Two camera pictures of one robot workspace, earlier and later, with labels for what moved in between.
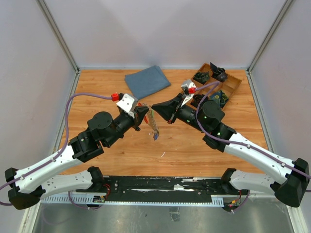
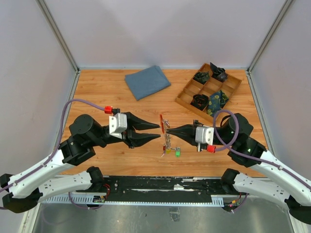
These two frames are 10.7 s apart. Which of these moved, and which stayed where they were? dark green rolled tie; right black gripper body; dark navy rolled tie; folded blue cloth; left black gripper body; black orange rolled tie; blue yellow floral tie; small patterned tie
Moved: small patterned tie; left black gripper body; right black gripper body
Stayed: black orange rolled tie; dark green rolled tie; dark navy rolled tie; blue yellow floral tie; folded blue cloth
